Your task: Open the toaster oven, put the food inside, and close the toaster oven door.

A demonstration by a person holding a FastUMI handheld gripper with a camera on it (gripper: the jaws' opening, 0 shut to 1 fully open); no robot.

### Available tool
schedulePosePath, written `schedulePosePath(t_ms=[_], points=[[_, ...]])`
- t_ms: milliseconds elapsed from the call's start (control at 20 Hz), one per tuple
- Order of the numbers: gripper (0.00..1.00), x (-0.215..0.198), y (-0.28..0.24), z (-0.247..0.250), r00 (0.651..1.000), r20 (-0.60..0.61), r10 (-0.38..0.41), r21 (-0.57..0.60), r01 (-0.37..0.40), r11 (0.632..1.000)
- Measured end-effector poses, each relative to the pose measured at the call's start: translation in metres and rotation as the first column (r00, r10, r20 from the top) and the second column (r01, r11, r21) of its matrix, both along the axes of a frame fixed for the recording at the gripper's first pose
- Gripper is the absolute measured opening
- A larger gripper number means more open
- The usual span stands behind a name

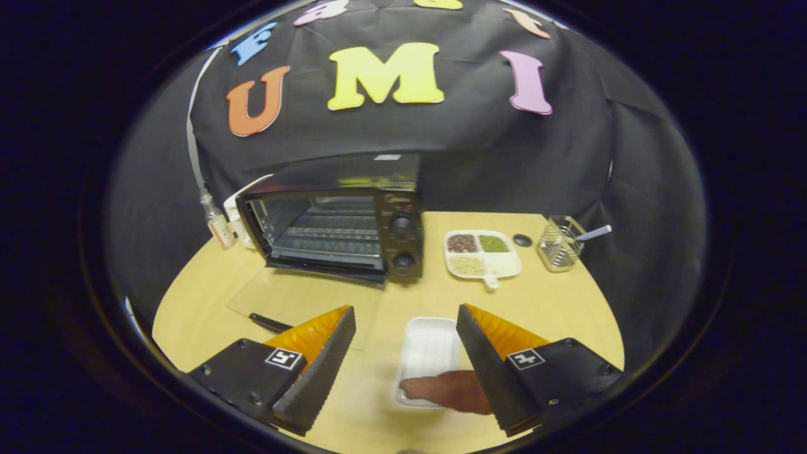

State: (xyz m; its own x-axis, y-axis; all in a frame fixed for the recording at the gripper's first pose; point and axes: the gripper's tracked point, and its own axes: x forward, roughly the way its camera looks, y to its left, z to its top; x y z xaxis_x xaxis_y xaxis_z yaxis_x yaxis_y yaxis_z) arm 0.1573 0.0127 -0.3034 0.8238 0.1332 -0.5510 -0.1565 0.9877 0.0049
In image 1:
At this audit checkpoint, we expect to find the red meat steak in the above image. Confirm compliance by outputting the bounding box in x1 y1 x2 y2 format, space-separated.
400 370 492 415

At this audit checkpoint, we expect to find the metal spoon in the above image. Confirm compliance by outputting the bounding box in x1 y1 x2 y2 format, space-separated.
571 225 613 243

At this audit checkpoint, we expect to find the black toaster oven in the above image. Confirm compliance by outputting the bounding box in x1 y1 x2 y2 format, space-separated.
227 153 424 351

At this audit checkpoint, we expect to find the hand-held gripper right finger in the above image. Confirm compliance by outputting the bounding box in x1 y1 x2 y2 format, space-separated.
456 304 625 437

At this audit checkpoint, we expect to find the metal wire holder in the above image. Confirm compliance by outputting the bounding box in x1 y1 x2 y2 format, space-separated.
537 216 588 273

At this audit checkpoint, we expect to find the white foam tray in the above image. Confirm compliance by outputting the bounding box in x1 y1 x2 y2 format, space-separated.
395 317 465 409

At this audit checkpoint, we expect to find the small clear bottle orange label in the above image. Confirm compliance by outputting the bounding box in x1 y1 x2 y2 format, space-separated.
200 194 236 249

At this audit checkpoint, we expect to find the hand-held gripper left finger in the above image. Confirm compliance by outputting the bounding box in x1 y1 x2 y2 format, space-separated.
187 305 357 437

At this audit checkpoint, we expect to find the white divided plate with grains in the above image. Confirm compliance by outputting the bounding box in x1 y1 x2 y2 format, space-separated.
444 230 523 290

